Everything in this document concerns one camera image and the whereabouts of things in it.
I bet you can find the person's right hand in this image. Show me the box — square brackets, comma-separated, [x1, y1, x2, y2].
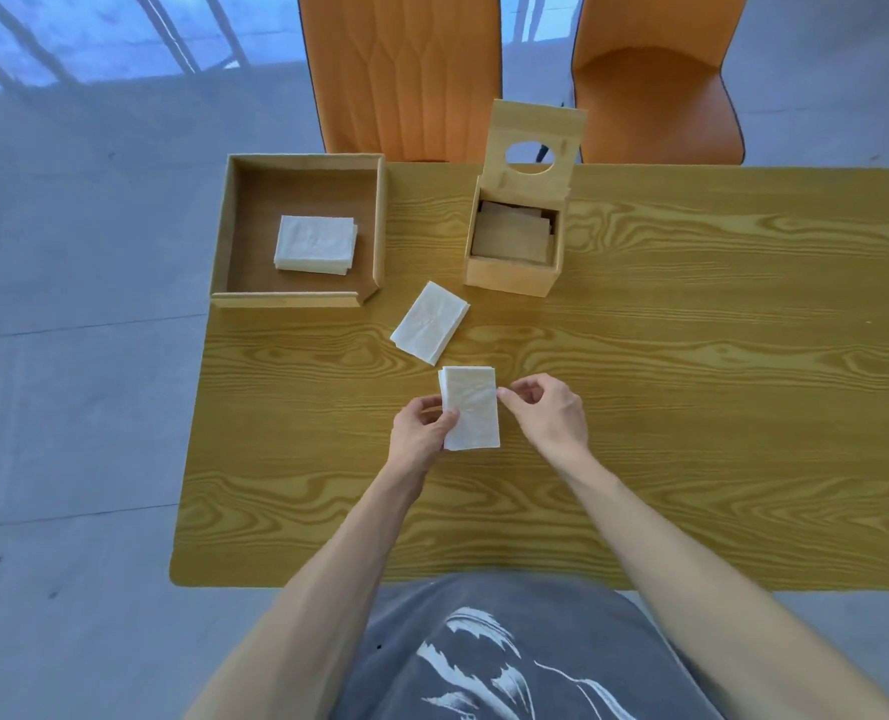
[497, 373, 591, 473]

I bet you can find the white napkin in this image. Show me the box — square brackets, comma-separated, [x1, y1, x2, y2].
[438, 365, 501, 452]
[389, 280, 471, 367]

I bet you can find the orange smooth chair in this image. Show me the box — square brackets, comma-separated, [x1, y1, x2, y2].
[570, 0, 746, 166]

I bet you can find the wooden tissue box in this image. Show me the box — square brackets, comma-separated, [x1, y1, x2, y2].
[464, 99, 588, 299]

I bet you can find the person's left hand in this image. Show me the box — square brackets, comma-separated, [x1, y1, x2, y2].
[387, 396, 461, 481]

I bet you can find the person's right forearm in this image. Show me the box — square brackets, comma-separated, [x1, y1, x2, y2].
[557, 453, 889, 720]

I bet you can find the stack of white napkins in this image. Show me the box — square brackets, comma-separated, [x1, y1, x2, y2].
[274, 214, 359, 277]

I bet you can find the person's left forearm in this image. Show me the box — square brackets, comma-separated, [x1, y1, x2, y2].
[187, 466, 430, 720]

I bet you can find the wooden tray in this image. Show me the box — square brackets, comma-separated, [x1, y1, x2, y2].
[210, 153, 389, 309]

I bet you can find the grey printed shirt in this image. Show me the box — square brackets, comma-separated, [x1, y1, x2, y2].
[329, 572, 724, 720]

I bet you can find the orange quilted chair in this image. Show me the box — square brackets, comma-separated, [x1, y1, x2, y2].
[297, 0, 503, 163]

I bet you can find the wooden plate inside box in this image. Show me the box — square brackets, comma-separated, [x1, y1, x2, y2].
[471, 201, 556, 265]

